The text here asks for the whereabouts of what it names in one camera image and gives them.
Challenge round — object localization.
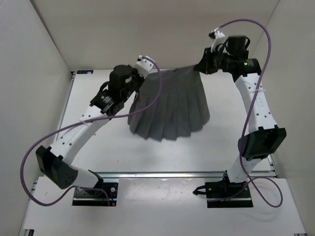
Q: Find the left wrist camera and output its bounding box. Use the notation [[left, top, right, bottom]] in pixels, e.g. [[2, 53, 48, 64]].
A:
[[132, 55, 154, 79]]

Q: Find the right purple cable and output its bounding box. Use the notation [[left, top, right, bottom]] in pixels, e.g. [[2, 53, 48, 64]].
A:
[[208, 20, 283, 208]]

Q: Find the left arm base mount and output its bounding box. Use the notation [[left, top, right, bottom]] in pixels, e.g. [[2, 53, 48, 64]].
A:
[[72, 173, 119, 207]]

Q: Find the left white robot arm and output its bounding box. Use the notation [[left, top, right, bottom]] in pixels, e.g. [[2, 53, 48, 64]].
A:
[[35, 60, 153, 196]]

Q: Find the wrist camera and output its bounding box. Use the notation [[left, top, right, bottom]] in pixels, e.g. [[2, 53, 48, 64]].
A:
[[132, 55, 154, 79], [209, 28, 226, 52]]

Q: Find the left aluminium rail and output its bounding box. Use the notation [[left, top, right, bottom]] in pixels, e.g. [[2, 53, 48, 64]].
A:
[[49, 71, 77, 133]]

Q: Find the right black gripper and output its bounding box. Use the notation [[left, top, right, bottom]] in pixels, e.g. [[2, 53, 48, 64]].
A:
[[195, 47, 234, 76]]

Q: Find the front aluminium rail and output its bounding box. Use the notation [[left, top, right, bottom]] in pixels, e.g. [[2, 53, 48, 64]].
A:
[[97, 172, 224, 178]]

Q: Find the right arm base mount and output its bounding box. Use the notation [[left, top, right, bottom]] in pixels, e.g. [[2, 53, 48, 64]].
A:
[[192, 176, 253, 208]]

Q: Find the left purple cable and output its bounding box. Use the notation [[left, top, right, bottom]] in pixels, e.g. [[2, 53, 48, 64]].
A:
[[21, 56, 163, 206]]

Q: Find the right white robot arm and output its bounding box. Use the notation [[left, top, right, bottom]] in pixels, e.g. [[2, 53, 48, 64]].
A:
[[194, 32, 286, 197]]

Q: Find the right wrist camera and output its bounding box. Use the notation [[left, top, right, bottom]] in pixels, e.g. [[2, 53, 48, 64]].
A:
[[209, 28, 226, 52]]

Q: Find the aluminium rail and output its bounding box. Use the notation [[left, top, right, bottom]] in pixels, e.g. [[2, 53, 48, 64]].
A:
[[49, 71, 77, 133], [97, 172, 224, 178]]

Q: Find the left blue corner label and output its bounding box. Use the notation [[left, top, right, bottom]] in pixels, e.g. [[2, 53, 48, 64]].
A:
[[76, 70, 94, 74]]

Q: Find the purple cable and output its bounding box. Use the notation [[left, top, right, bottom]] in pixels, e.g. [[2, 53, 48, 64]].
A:
[[21, 56, 163, 206], [208, 20, 283, 208]]

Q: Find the grey pleated skirt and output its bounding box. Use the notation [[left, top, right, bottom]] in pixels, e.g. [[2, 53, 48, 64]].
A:
[[127, 65, 210, 142]]

